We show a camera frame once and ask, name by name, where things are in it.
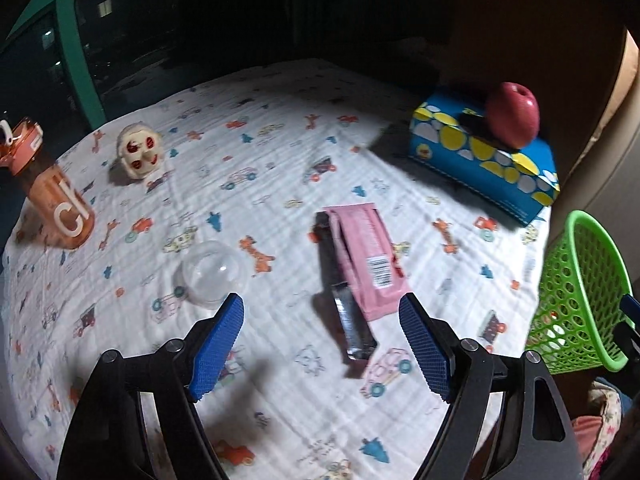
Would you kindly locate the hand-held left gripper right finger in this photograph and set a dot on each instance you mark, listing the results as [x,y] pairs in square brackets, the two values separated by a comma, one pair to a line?
[425,346]

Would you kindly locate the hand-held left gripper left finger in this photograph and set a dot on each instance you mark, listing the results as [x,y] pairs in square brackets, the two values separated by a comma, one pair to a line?
[220,345]

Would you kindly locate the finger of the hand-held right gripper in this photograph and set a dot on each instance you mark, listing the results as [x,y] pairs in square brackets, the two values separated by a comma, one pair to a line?
[627,342]
[630,306]

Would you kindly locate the green mesh basket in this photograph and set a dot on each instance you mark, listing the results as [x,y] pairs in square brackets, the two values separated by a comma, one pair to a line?
[570,285]

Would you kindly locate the clear plastic dome lid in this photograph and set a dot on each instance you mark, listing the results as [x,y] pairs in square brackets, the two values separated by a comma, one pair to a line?
[210,271]

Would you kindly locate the silver foil wrapper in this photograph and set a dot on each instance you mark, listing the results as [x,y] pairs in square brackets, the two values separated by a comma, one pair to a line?
[351,321]

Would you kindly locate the pink snack wrapper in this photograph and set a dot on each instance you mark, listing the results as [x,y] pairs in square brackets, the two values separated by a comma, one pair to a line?
[365,250]

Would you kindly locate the floral cloth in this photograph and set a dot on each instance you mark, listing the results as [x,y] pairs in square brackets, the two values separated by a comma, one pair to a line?
[602,410]

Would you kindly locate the blue dotted tissue box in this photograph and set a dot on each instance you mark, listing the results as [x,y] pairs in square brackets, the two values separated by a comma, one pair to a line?
[450,160]

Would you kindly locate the printed blanket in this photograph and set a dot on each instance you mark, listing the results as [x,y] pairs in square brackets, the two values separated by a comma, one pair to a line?
[280,160]

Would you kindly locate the white skull toy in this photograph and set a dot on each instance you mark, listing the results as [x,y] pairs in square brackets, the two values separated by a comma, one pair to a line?
[141,152]

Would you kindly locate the orange water bottle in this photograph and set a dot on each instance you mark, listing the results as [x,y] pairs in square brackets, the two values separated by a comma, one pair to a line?
[60,201]

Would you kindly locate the red apple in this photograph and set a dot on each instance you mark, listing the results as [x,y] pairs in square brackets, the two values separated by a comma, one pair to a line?
[512,115]

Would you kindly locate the green window frame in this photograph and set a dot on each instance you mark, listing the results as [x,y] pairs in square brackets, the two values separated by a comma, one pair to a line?
[75,60]

